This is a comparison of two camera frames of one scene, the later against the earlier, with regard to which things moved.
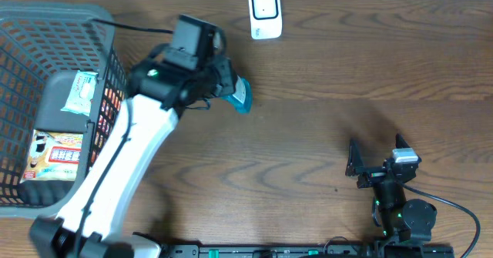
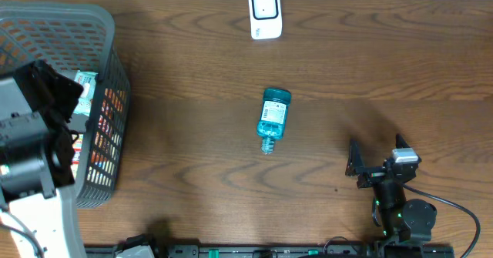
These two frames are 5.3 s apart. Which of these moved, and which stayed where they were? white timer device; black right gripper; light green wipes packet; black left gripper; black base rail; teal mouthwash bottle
Moved: teal mouthwash bottle; black left gripper
Stayed: light green wipes packet; black base rail; black right gripper; white timer device
